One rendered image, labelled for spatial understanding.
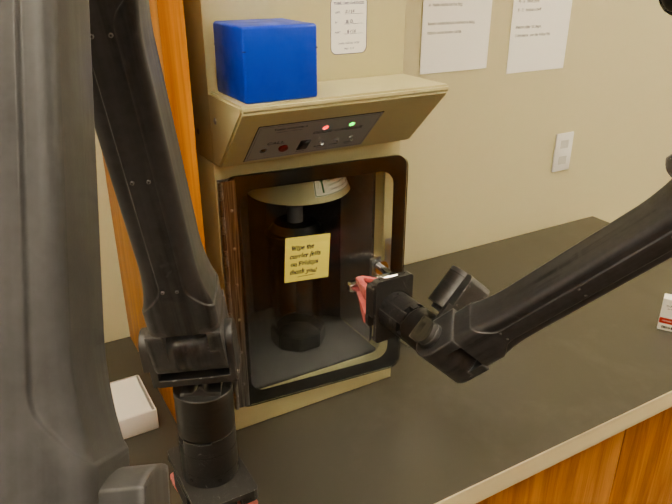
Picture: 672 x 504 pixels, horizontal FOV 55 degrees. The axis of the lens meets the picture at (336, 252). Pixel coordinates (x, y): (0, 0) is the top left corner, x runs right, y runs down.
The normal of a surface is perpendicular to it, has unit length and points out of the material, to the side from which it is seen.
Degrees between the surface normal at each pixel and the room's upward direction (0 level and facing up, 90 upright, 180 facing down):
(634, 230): 51
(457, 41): 90
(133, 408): 0
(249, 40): 90
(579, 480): 90
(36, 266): 58
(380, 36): 90
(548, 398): 0
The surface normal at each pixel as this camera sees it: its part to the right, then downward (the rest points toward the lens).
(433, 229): 0.50, 0.36
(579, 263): -0.77, -0.54
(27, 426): 0.02, -0.13
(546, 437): 0.00, -0.91
